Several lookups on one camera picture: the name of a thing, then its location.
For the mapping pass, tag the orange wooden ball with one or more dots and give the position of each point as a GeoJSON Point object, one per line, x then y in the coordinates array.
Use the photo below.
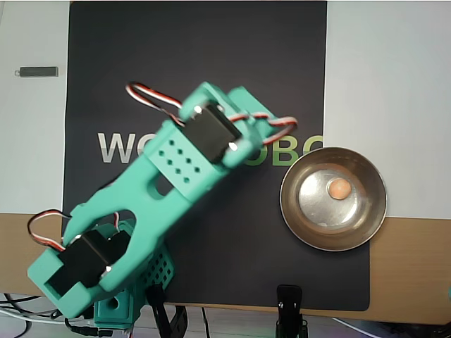
{"type": "Point", "coordinates": [339, 189]}

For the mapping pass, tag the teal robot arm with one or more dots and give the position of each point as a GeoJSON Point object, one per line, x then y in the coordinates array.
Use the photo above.
{"type": "Point", "coordinates": [141, 197]}

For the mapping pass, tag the metal bowl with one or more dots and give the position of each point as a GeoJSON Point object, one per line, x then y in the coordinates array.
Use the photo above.
{"type": "Point", "coordinates": [333, 225]}

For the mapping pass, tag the black WOWROBO mat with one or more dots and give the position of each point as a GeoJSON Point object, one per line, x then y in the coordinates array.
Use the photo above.
{"type": "Point", "coordinates": [211, 53]}

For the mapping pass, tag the black table clamp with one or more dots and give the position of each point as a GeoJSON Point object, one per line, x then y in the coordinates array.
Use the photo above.
{"type": "Point", "coordinates": [156, 306]}

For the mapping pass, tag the grey USB stick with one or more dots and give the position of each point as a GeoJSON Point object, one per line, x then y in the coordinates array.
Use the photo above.
{"type": "Point", "coordinates": [37, 72]}

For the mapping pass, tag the black barrel connector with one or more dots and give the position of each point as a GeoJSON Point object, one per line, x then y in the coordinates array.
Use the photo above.
{"type": "Point", "coordinates": [84, 330]}

